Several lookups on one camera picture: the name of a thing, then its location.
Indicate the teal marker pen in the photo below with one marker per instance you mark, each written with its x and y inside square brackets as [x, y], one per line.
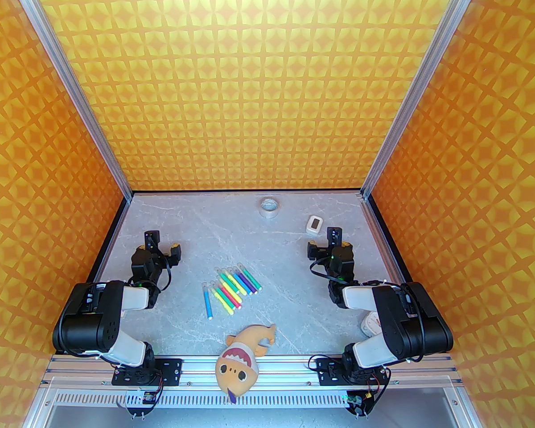
[232, 286]

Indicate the yellow marker pen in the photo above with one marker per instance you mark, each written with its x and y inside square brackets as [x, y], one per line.
[233, 297]
[225, 304]
[237, 286]

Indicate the pink marker pen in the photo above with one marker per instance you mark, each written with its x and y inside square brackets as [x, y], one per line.
[229, 300]

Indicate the blue marker pen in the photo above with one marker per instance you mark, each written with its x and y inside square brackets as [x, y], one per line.
[248, 283]

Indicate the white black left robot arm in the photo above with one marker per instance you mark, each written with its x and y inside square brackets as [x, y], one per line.
[89, 319]

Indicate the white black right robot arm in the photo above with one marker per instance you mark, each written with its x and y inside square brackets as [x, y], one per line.
[410, 323]

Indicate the small white digital timer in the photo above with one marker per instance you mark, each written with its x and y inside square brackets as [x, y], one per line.
[314, 225]

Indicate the black table edge strip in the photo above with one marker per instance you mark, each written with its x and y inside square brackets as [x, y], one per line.
[388, 234]
[119, 216]

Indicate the clear packing tape roll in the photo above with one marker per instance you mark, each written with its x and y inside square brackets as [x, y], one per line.
[269, 214]

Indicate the white square alarm clock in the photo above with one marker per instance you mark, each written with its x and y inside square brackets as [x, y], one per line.
[369, 323]

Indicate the tan shark plush toy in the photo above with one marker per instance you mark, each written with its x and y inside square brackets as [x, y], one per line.
[238, 364]

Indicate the small green circuit board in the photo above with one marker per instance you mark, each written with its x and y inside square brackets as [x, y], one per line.
[354, 400]
[148, 398]

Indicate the grey metal lower panel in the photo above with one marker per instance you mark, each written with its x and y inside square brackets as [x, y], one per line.
[249, 417]

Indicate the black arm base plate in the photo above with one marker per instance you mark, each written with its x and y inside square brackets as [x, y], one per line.
[169, 368]
[325, 368]

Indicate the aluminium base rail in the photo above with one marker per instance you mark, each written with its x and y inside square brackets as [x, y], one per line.
[294, 370]

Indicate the aluminium frame post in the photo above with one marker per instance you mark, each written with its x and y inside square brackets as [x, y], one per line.
[419, 83]
[72, 83]

